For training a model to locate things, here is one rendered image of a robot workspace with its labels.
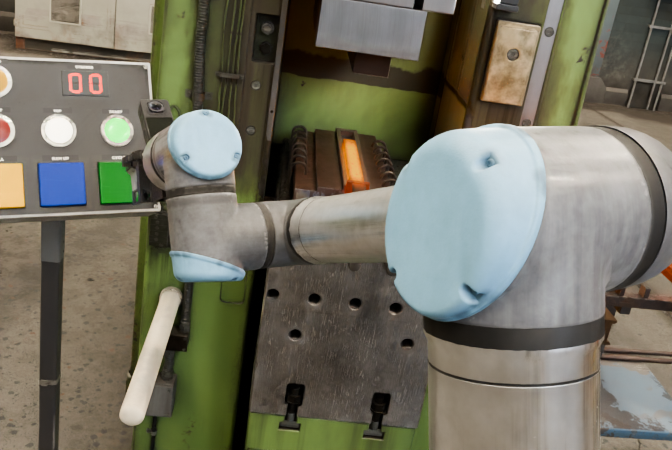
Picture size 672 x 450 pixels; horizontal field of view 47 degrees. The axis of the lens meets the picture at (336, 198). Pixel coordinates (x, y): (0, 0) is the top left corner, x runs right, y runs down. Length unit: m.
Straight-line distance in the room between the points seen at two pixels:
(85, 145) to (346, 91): 0.80
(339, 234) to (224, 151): 0.19
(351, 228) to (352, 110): 1.17
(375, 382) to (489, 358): 1.25
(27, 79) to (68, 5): 5.43
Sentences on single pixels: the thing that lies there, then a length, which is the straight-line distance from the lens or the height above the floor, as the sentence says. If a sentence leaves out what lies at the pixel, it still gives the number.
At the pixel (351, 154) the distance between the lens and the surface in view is 1.74.
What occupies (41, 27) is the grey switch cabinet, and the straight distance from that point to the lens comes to 6.95.
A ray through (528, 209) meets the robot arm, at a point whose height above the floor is 1.39.
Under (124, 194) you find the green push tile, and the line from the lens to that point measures 1.42.
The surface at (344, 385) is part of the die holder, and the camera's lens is 1.71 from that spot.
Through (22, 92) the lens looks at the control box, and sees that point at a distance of 1.43.
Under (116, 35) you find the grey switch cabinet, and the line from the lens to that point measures 6.83.
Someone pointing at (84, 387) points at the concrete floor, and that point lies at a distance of 2.61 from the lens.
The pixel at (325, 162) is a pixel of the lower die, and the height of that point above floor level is 0.99.
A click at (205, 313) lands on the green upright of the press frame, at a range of 1.86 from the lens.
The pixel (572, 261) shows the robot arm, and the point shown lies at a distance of 0.47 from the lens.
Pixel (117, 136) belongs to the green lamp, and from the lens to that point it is 1.44.
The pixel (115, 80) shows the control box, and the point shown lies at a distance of 1.47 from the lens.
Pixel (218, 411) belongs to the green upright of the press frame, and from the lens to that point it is 2.01.
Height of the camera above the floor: 1.53
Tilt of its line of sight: 21 degrees down
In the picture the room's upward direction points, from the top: 9 degrees clockwise
